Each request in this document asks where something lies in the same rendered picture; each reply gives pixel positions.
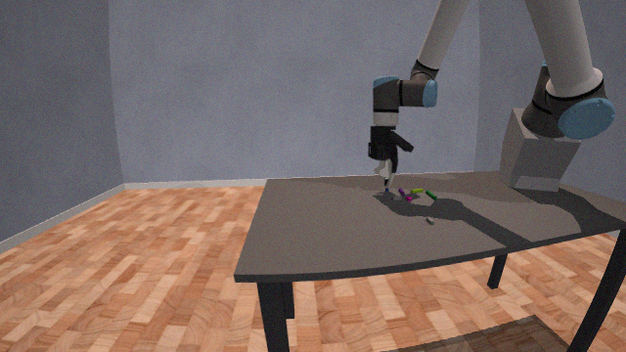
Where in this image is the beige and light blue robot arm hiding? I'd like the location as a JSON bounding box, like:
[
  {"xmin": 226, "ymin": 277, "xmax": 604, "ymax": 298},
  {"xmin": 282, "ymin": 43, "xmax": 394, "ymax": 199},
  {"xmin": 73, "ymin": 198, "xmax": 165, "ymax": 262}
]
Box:
[{"xmin": 373, "ymin": 0, "xmax": 615, "ymax": 140}]

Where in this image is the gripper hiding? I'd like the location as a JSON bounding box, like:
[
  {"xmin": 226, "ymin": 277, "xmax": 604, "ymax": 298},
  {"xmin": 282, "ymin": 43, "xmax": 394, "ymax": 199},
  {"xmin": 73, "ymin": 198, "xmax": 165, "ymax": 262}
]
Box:
[{"xmin": 368, "ymin": 126, "xmax": 398, "ymax": 188}]

